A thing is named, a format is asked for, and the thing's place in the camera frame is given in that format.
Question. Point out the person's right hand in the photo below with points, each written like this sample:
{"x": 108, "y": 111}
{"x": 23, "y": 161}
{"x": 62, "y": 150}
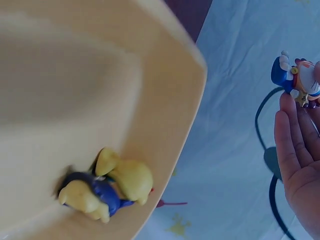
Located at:
{"x": 303, "y": 180}

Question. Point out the person's right fingers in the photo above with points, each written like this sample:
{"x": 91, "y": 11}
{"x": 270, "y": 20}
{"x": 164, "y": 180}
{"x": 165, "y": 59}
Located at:
{"x": 295, "y": 135}

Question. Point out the blue and white cat figurine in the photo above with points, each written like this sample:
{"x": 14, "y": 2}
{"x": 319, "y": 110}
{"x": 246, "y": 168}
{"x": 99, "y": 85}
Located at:
{"x": 283, "y": 75}

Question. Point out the yellow and blue toy figurine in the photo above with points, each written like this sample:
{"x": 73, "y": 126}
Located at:
{"x": 130, "y": 177}

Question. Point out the beige plastic plate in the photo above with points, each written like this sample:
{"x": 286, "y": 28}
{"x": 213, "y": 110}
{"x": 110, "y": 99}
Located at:
{"x": 75, "y": 75}

